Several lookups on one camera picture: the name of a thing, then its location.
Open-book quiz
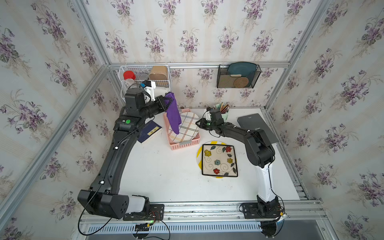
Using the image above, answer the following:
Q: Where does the small circuit board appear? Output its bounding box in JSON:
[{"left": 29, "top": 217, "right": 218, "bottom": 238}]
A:
[{"left": 134, "top": 223, "right": 150, "bottom": 232}]

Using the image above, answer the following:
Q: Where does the square floral plate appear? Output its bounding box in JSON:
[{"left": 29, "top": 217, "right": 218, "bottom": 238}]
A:
[{"left": 201, "top": 143, "right": 239, "bottom": 178}]

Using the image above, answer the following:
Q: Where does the pink perforated plastic basket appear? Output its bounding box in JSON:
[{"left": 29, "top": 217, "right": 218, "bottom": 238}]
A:
[{"left": 163, "top": 109, "right": 200, "bottom": 150}]

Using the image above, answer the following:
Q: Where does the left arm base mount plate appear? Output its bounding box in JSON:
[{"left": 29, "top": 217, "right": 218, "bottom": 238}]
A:
[{"left": 123, "top": 204, "right": 165, "bottom": 221}]

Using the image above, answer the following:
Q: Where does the white wire wall basket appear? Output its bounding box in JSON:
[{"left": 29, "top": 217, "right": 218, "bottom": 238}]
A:
[{"left": 118, "top": 65, "right": 171, "bottom": 101}]

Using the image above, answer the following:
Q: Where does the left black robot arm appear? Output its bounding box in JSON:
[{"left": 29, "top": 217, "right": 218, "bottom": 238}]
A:
[{"left": 78, "top": 88, "right": 173, "bottom": 220}]

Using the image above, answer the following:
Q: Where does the yellow striped round plate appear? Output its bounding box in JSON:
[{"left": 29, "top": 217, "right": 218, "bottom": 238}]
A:
[{"left": 196, "top": 140, "right": 229, "bottom": 179}]

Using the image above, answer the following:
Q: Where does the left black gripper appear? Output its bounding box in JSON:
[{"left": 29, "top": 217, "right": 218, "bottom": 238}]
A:
[{"left": 139, "top": 96, "right": 175, "bottom": 121}]

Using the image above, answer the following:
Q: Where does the mint green pencil cup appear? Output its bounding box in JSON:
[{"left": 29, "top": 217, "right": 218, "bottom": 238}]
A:
[{"left": 221, "top": 110, "right": 229, "bottom": 122}]

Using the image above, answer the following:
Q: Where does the purple knitted cloth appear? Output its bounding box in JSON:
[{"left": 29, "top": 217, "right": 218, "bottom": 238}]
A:
[{"left": 164, "top": 92, "right": 182, "bottom": 135}]

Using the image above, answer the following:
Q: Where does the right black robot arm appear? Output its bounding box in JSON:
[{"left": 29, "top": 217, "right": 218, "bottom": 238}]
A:
[{"left": 196, "top": 109, "right": 285, "bottom": 219}]

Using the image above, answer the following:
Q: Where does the bundle of coloured pencils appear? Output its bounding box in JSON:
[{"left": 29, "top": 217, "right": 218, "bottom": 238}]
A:
[{"left": 214, "top": 102, "right": 230, "bottom": 114}]

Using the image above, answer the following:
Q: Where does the navy blue book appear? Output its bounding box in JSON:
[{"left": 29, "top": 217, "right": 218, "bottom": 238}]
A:
[{"left": 138, "top": 120, "right": 163, "bottom": 144}]

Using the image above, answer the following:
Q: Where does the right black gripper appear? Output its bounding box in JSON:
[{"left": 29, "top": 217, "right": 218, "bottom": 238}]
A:
[{"left": 193, "top": 116, "right": 216, "bottom": 130}]

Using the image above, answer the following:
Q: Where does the plaid round plate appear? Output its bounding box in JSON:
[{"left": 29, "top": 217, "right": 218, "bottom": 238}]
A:
[{"left": 168, "top": 112, "right": 200, "bottom": 144}]

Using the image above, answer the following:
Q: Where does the round woven coaster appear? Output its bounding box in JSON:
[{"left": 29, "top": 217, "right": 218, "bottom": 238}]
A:
[{"left": 234, "top": 77, "right": 249, "bottom": 88}]

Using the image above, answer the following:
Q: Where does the red capped jar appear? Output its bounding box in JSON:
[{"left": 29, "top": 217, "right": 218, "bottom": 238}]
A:
[{"left": 123, "top": 71, "right": 136, "bottom": 80}]

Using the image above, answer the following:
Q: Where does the clear plastic bottle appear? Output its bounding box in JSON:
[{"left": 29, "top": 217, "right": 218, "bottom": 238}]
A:
[{"left": 124, "top": 79, "right": 135, "bottom": 88}]

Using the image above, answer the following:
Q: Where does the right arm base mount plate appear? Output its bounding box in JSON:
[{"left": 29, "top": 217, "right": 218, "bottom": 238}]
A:
[{"left": 239, "top": 201, "right": 284, "bottom": 219}]

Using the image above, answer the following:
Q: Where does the black mesh wall organizer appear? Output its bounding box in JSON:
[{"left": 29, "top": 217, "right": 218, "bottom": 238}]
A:
[{"left": 217, "top": 64, "right": 262, "bottom": 89}]

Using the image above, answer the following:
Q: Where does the teal plate in organizer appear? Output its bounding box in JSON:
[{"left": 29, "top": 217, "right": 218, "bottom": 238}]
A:
[{"left": 228, "top": 62, "right": 258, "bottom": 79}]

